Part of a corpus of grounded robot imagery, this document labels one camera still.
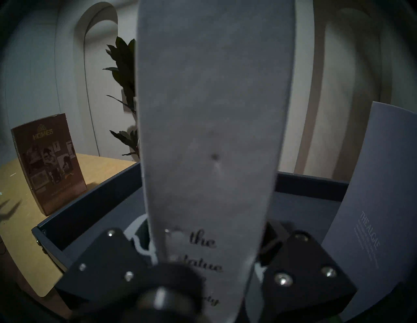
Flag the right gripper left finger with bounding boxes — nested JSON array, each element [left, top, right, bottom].
[[53, 215, 164, 310]]

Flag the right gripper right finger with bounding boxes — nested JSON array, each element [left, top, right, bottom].
[[250, 221, 358, 323]]

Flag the grey Discontent book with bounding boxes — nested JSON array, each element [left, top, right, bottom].
[[320, 101, 417, 322]]

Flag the white Statue of Liberty book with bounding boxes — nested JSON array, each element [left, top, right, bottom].
[[135, 0, 296, 323]]

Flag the black three-tier shelf cart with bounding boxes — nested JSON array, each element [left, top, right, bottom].
[[31, 162, 351, 274]]

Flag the brown HOMES book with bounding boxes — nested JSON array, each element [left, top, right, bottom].
[[10, 113, 88, 216]]

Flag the dark green leafy plant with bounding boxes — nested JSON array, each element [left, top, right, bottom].
[[103, 36, 140, 160]]

